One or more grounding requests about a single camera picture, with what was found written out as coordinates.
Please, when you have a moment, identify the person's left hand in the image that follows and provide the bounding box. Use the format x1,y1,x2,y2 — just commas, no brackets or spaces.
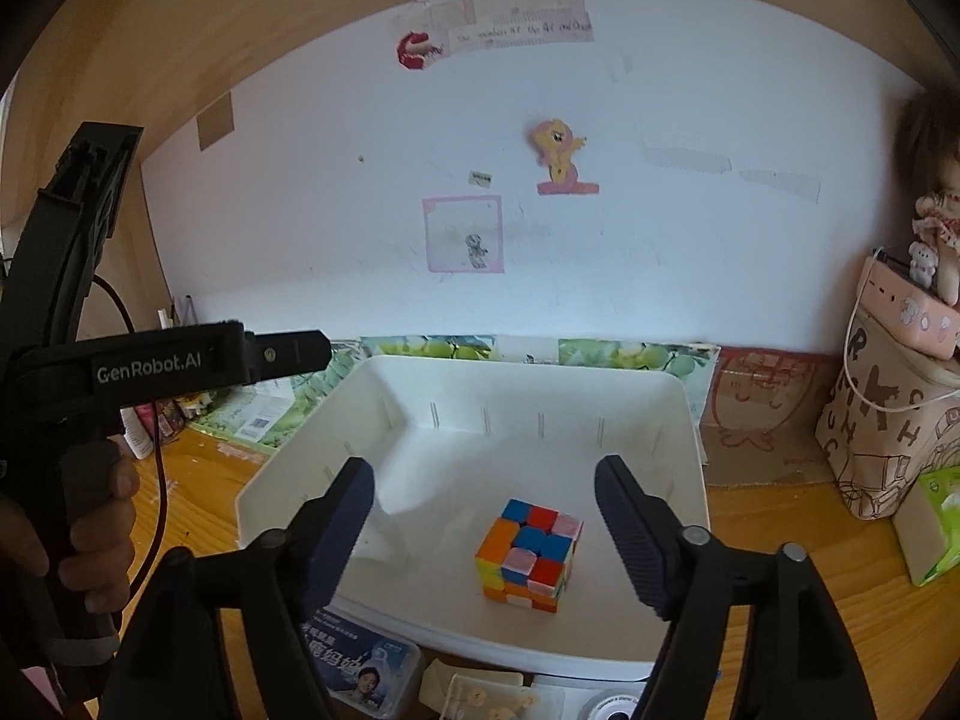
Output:
2,440,140,614

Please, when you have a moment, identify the blue floss pick box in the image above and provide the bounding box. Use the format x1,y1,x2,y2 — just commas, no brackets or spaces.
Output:
301,610,421,718

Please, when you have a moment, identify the red drawing cardboard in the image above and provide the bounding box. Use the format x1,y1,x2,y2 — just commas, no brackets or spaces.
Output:
701,348,839,488

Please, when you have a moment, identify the red lips wall sticker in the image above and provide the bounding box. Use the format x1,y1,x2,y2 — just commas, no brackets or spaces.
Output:
395,31,444,71

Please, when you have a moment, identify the green tissue pack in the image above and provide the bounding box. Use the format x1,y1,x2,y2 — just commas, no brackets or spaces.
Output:
893,466,960,587

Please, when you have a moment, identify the doll in floral dress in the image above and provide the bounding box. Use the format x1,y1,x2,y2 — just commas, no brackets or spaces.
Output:
893,86,958,307

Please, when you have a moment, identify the taped paper note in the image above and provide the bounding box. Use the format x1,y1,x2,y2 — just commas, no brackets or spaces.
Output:
391,0,594,59

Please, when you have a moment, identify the multicolour puzzle cube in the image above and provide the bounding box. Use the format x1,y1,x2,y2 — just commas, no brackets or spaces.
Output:
473,499,584,614

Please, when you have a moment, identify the black cable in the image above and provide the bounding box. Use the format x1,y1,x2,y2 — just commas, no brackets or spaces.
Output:
89,271,171,593

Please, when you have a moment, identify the pony wall sticker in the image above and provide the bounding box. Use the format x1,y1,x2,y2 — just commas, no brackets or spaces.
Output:
530,119,599,195

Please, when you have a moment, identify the beige letter-print tote bag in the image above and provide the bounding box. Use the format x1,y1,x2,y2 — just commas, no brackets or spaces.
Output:
815,309,958,520

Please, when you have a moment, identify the beige card box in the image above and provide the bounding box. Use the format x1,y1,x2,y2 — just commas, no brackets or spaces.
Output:
418,658,524,718

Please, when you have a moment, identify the white spray bottle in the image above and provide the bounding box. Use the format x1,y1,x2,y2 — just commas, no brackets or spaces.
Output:
121,408,155,460

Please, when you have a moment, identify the pink framed wall sticker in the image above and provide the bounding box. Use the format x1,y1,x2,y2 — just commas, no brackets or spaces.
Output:
421,195,505,275

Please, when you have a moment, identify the pink pencil case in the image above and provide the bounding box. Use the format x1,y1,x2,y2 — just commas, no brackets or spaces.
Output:
857,255,958,361

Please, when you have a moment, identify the white children's digital camera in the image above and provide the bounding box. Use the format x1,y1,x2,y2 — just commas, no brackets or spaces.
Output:
532,674,646,720

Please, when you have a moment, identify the white plastic storage bin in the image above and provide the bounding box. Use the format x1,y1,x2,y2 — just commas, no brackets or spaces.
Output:
236,358,708,683

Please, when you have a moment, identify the green fruit print cardboard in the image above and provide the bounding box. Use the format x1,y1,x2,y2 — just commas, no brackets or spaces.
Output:
190,333,721,458

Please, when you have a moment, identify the clear sticker-decorated plastic box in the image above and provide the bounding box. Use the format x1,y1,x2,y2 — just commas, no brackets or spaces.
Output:
439,674,563,720

